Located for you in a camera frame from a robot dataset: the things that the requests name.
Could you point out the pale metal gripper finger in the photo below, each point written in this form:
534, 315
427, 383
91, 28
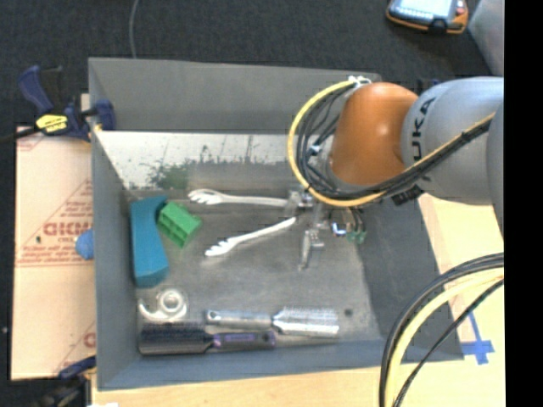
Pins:
318, 240
304, 250

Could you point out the silver hairbrush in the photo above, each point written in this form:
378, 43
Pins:
297, 322

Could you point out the grey metal bin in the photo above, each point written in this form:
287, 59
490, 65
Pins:
263, 278

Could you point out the brown cardboard board red print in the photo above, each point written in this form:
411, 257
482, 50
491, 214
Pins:
51, 295

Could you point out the blue curved block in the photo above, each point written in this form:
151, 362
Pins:
146, 244

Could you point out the green ribbed block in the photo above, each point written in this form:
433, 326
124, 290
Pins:
180, 224

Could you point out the white plastic fork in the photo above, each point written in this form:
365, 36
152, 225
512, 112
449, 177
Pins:
250, 236
237, 199

